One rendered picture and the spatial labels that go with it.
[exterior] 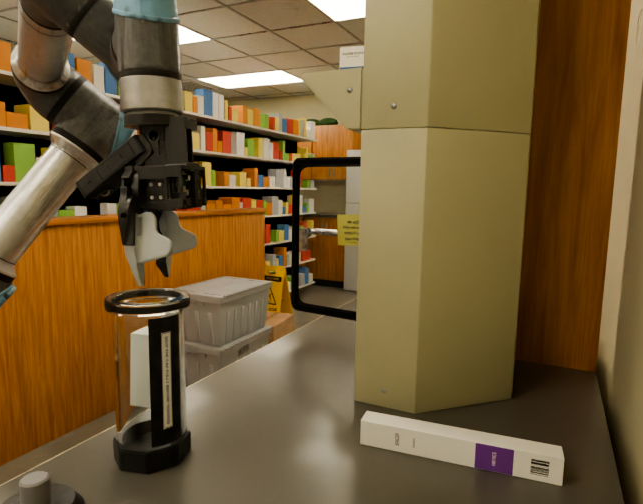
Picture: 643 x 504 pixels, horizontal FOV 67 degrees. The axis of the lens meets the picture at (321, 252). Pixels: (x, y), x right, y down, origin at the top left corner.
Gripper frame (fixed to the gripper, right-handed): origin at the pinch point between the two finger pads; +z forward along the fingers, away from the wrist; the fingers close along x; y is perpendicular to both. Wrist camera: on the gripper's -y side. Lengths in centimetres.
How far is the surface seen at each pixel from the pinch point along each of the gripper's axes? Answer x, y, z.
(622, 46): 49, 74, -36
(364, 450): 6.8, 27.8, 27.0
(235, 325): 227, -76, 77
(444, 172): 22.1, 39.5, -12.6
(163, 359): -3.2, 3.0, 10.8
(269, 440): 6.5, 13.7, 26.4
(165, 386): -3.1, 3.0, 14.5
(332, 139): 593, -69, -72
